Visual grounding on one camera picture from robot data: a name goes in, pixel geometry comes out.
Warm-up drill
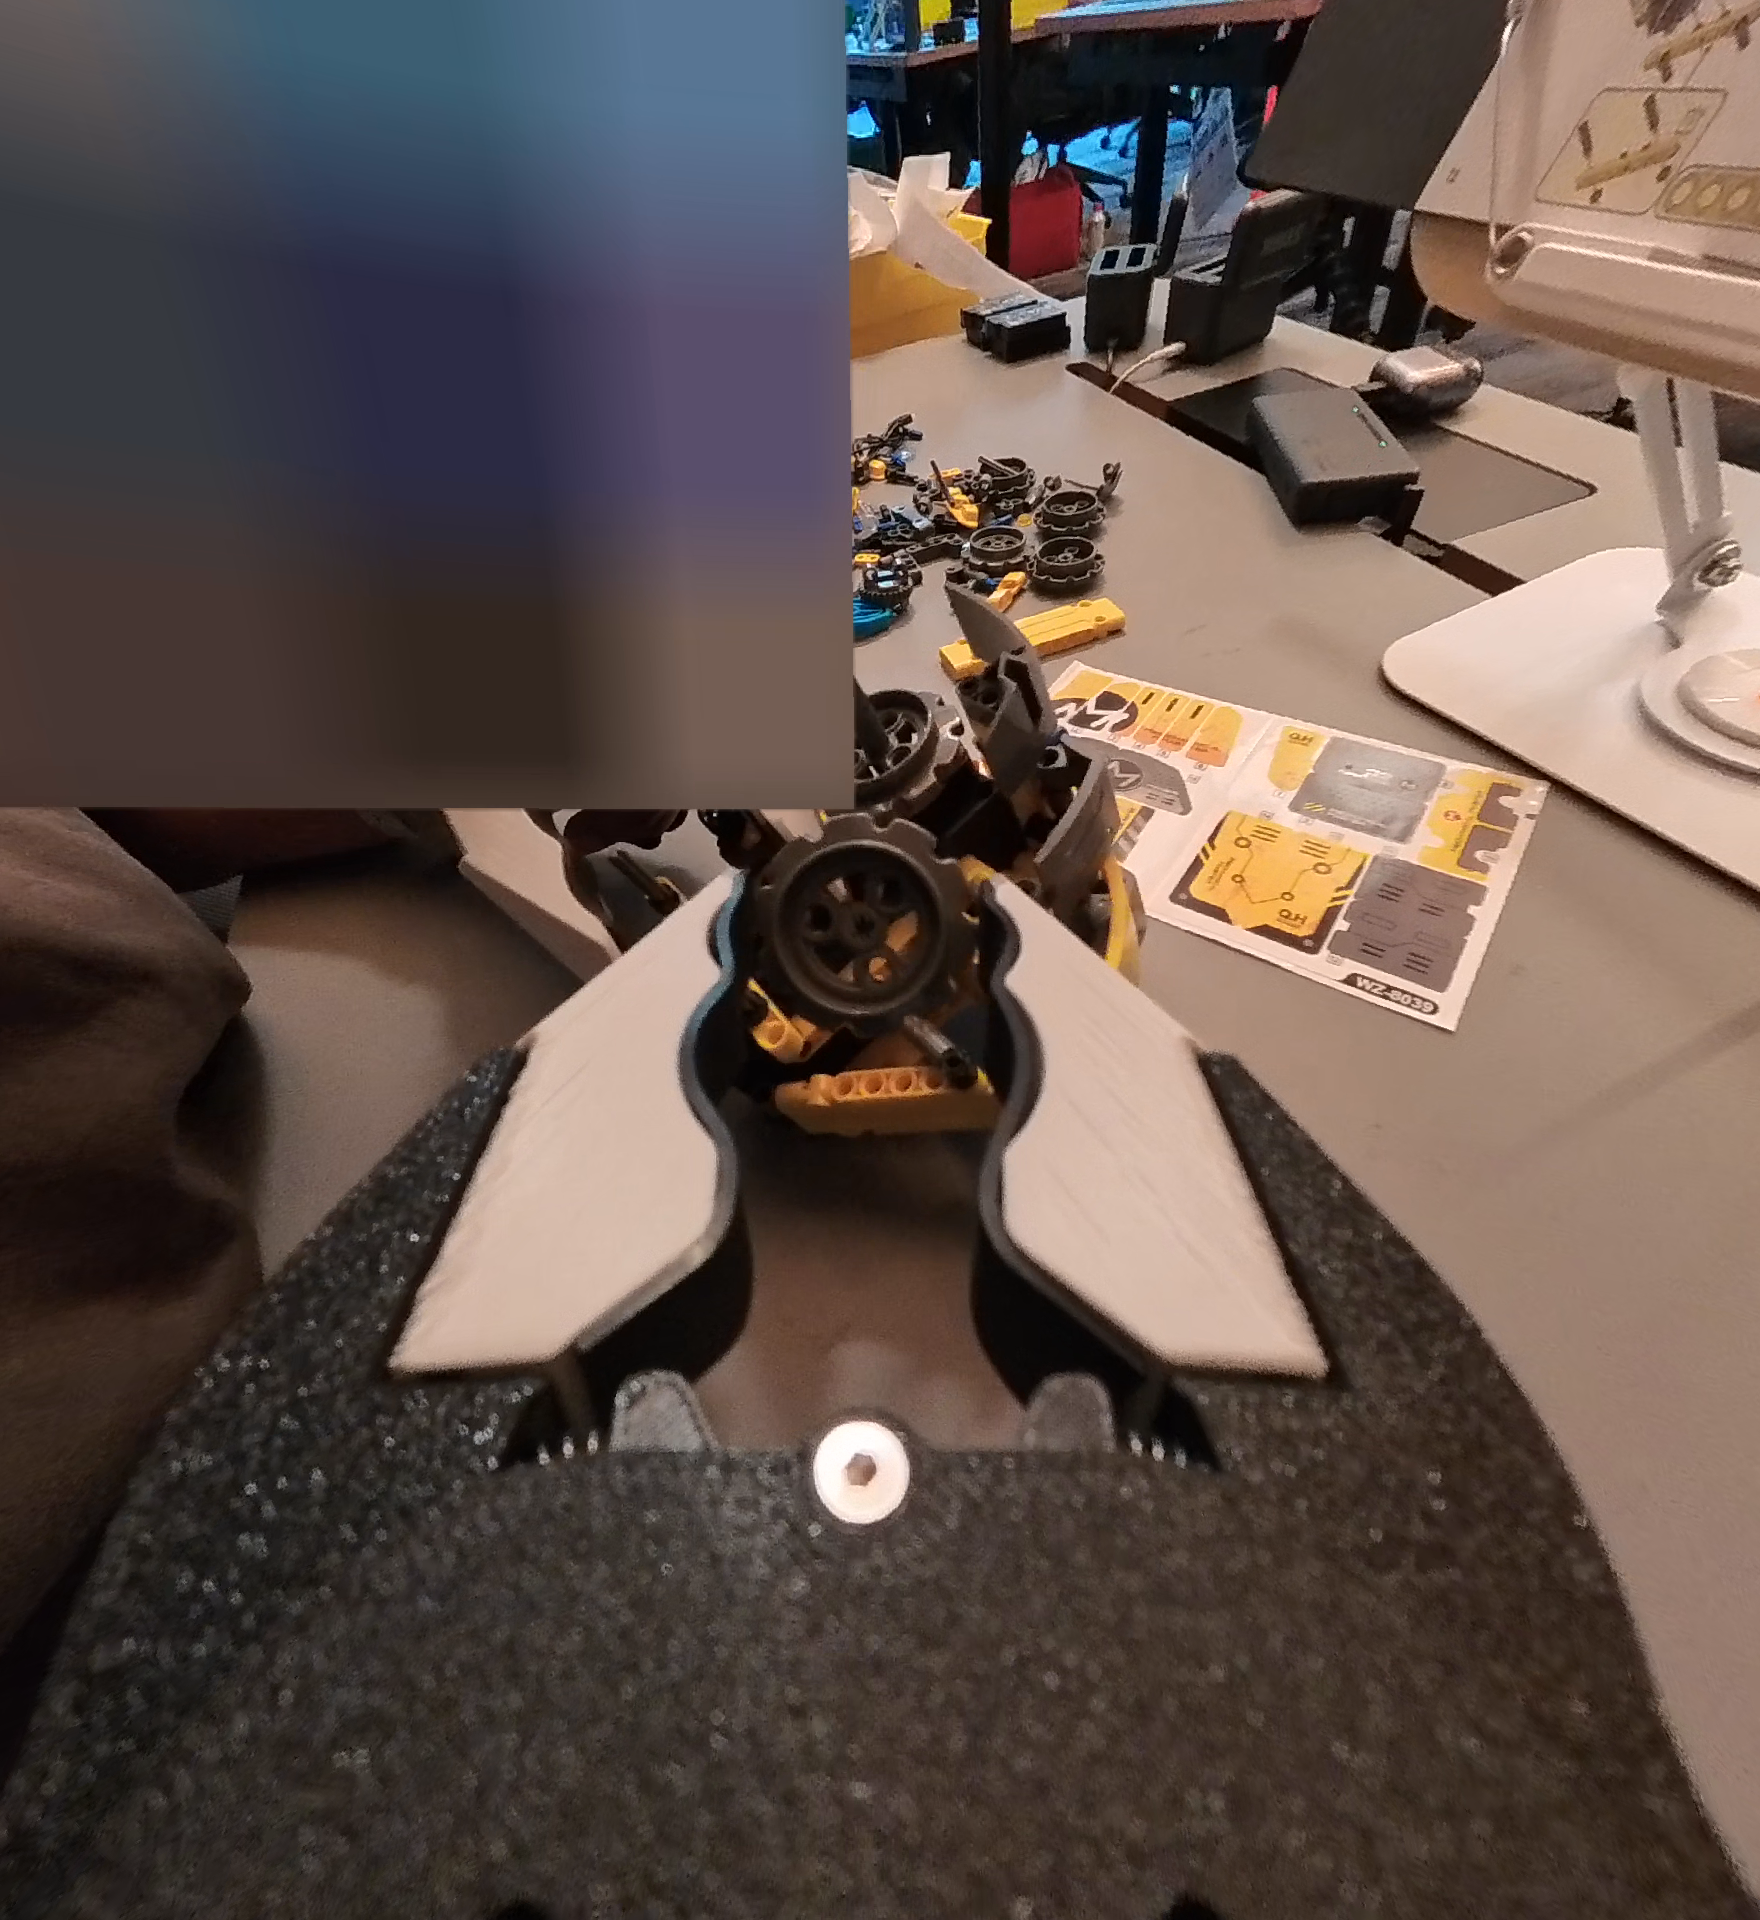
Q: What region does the yellow toy brick vehicle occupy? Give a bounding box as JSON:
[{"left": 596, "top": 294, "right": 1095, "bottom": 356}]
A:
[{"left": 581, "top": 587, "right": 1153, "bottom": 1150}]

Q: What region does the black power adapter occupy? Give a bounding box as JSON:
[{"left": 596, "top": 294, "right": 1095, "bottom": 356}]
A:
[{"left": 1249, "top": 384, "right": 1425, "bottom": 530}]

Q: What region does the yellow toy brick panel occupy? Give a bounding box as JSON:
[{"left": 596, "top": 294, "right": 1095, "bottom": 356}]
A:
[{"left": 935, "top": 593, "right": 1133, "bottom": 685}]

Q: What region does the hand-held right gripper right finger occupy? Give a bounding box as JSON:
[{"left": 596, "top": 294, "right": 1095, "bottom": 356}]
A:
[{"left": 967, "top": 886, "right": 1335, "bottom": 1384}]

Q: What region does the pile of black toy wheels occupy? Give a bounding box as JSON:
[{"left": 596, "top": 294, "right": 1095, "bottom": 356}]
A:
[{"left": 920, "top": 452, "right": 1124, "bottom": 593}]

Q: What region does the black flat panel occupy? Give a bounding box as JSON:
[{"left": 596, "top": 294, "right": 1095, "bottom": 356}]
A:
[{"left": 1249, "top": 0, "right": 1511, "bottom": 204}]

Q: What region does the yellow and grey sticker sheet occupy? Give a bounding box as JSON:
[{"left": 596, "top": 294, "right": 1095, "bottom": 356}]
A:
[{"left": 1044, "top": 658, "right": 1548, "bottom": 1035}]

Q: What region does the heap of colourful toy parts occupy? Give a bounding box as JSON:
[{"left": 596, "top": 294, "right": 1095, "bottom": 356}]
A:
[{"left": 851, "top": 408, "right": 959, "bottom": 646}]

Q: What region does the red bag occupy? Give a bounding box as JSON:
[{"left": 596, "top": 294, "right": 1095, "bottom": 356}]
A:
[{"left": 1003, "top": 160, "right": 1087, "bottom": 279}]

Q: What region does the grey toothed toy wheel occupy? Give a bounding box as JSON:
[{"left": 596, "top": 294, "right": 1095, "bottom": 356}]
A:
[{"left": 751, "top": 811, "right": 989, "bottom": 1028}]

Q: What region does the silver case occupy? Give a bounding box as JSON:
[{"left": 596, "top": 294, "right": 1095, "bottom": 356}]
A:
[{"left": 1369, "top": 348, "right": 1485, "bottom": 422}]

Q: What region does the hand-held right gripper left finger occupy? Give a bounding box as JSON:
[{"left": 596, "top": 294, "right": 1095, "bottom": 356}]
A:
[{"left": 390, "top": 865, "right": 759, "bottom": 1384}]

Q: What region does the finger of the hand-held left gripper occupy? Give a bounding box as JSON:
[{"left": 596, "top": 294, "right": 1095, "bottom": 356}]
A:
[{"left": 446, "top": 811, "right": 627, "bottom": 973}]

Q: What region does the white book stand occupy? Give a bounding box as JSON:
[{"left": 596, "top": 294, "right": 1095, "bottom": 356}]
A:
[{"left": 1382, "top": 206, "right": 1760, "bottom": 941}]

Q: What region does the yellow tissue box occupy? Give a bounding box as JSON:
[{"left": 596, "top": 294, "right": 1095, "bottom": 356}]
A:
[{"left": 851, "top": 156, "right": 996, "bottom": 361}]

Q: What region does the toy instruction booklet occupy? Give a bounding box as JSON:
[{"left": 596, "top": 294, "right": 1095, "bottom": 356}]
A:
[{"left": 1413, "top": 0, "right": 1760, "bottom": 247}]

